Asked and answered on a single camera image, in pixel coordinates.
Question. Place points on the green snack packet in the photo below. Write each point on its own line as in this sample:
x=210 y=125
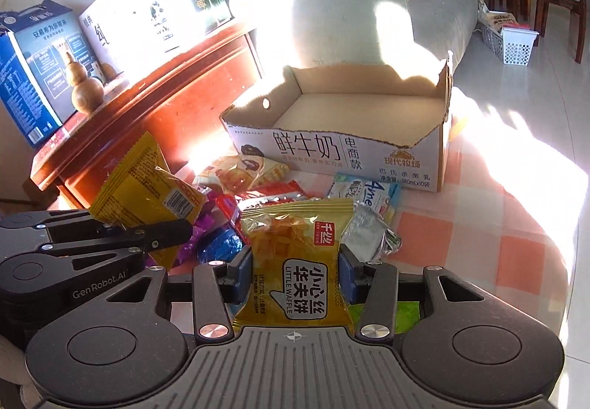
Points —
x=408 y=314

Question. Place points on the blue milk carton box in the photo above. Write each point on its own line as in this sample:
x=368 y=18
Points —
x=32 y=68

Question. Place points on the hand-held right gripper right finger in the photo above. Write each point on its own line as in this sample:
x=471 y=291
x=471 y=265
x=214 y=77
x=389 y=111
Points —
x=349 y=276

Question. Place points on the beige bag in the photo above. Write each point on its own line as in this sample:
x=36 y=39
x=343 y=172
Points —
x=498 y=19

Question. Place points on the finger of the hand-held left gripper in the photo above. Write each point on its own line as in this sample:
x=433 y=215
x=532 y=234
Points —
x=161 y=236
x=73 y=224

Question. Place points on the orange bread snack packet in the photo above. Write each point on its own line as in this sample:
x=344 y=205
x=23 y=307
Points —
x=239 y=176

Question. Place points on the large wooden gourd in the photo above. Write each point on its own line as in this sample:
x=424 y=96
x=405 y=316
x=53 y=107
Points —
x=85 y=91

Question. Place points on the white plastic basket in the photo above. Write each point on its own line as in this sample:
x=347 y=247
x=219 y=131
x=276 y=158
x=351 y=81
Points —
x=514 y=45

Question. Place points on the white and blue snack packet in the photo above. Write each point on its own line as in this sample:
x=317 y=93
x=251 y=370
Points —
x=368 y=194

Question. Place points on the red wooden cabinet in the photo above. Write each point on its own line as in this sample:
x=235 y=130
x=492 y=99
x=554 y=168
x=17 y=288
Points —
x=184 y=104

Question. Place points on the blue foil snack packet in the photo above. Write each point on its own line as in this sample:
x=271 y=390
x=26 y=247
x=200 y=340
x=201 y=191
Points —
x=221 y=245

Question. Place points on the white and green milk box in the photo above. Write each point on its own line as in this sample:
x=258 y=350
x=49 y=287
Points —
x=138 y=12

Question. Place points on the silver foil packet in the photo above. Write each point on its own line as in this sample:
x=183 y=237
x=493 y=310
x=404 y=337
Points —
x=368 y=234

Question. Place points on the cardboard box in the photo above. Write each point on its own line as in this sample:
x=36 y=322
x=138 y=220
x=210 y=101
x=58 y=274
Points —
x=322 y=151

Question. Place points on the red and white snack packet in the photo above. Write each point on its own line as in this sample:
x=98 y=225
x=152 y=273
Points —
x=281 y=194

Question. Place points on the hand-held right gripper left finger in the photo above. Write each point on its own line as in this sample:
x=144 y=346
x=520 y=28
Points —
x=242 y=274

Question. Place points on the purple snack packet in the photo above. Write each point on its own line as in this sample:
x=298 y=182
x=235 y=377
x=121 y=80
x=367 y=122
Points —
x=200 y=234

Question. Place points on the grey sofa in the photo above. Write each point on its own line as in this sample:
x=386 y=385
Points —
x=345 y=12

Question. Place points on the small wooden gourd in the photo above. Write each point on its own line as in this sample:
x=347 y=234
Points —
x=108 y=72

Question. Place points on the yellow waffle snack packet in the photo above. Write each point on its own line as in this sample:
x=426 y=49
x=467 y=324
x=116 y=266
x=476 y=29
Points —
x=295 y=252

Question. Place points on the yellow barcode snack packet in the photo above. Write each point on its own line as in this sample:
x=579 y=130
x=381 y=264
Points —
x=138 y=178

